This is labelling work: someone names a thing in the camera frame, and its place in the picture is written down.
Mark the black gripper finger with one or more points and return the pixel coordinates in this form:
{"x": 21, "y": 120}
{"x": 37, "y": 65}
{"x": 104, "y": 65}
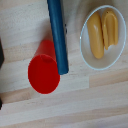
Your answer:
{"x": 1, "y": 53}
{"x": 0, "y": 103}

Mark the red plastic cup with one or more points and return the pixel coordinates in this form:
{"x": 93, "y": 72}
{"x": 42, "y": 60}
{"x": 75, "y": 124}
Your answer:
{"x": 43, "y": 73}

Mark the white round plate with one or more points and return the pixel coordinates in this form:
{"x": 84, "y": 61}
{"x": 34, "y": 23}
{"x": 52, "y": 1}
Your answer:
{"x": 100, "y": 61}

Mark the curved yellow banana piece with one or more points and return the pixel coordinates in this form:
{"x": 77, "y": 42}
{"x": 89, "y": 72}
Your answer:
{"x": 111, "y": 28}

